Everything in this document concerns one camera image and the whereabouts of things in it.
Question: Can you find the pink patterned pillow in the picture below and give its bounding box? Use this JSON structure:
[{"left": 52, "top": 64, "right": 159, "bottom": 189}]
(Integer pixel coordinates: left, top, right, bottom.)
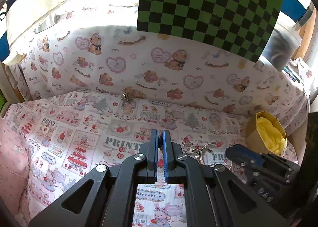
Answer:
[{"left": 0, "top": 118, "right": 29, "bottom": 216}]

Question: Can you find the octagonal cardboard jewelry box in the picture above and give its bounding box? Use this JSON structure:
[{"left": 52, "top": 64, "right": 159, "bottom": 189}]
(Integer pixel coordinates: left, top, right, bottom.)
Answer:
[{"left": 246, "top": 111, "right": 287, "bottom": 156}]

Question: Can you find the silver chain bracelet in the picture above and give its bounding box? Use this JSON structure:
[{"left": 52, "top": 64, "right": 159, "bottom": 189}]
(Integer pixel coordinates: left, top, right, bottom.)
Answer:
[{"left": 183, "top": 141, "right": 233, "bottom": 172}]

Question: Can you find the yellow tissue in box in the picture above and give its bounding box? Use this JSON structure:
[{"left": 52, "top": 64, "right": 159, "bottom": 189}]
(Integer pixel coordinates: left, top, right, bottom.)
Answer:
[{"left": 257, "top": 117, "right": 287, "bottom": 156}]

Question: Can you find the clear plastic tub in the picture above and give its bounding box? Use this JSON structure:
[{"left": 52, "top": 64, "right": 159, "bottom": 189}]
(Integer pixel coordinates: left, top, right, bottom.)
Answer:
[{"left": 262, "top": 23, "right": 302, "bottom": 72}]

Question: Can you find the small silver earring charm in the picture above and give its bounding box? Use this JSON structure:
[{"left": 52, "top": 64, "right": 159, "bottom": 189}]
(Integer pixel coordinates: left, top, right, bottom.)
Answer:
[{"left": 121, "top": 93, "right": 132, "bottom": 102}]

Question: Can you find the green black checkerboard board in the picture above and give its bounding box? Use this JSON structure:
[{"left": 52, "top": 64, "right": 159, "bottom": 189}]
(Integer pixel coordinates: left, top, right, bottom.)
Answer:
[{"left": 137, "top": 0, "right": 283, "bottom": 62}]

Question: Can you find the teddy bear print blanket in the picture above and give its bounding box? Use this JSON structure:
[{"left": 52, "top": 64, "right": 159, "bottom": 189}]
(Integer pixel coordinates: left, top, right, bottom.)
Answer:
[{"left": 7, "top": 0, "right": 310, "bottom": 128}]

